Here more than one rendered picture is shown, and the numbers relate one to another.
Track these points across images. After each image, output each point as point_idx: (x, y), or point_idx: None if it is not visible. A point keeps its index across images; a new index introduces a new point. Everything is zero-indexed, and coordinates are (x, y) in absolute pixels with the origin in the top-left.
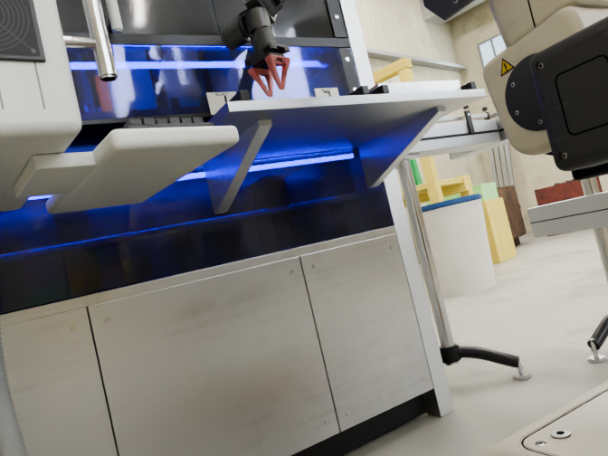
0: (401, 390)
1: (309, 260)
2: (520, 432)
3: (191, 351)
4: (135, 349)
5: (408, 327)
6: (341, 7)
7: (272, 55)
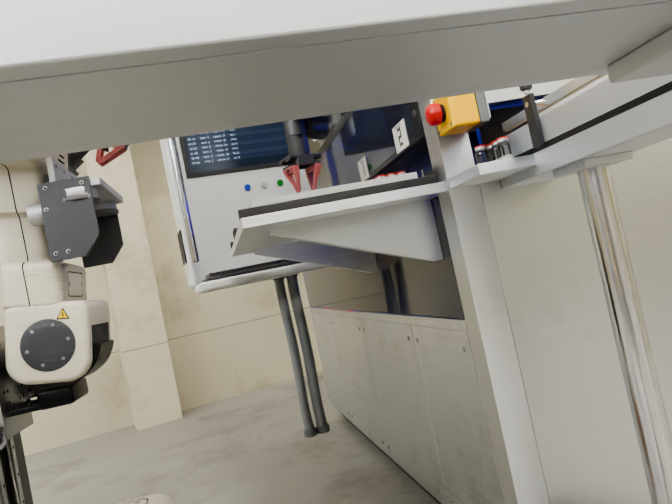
0: None
1: (415, 332)
2: (154, 500)
3: (385, 370)
4: (372, 354)
5: (488, 467)
6: None
7: (283, 171)
